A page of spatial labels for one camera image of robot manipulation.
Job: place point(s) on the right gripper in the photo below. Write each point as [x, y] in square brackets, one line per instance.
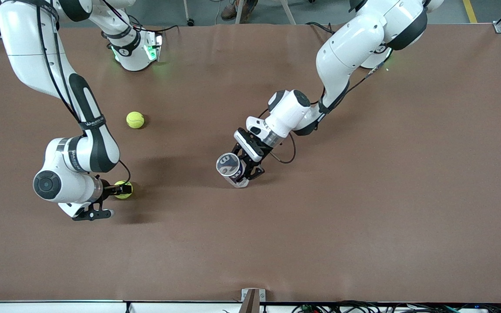
[108, 190]

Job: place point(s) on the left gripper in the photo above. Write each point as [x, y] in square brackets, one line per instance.
[261, 160]

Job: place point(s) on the yellow tennis ball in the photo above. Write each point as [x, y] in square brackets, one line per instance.
[135, 120]
[125, 196]

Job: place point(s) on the clear tennis ball can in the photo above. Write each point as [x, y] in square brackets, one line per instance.
[229, 164]

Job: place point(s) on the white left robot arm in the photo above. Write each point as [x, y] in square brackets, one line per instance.
[350, 43]

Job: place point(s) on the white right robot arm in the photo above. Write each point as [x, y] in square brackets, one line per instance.
[24, 43]

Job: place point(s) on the brown table mat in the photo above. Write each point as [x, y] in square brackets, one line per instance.
[250, 243]

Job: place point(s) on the white stand leg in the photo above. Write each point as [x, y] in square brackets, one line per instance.
[239, 13]
[288, 13]

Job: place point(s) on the brown shoe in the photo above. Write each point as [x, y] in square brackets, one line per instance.
[250, 8]
[228, 13]

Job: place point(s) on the white pole with caster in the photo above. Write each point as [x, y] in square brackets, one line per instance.
[190, 21]

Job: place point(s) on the small metal bracket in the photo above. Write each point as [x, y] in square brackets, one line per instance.
[262, 295]

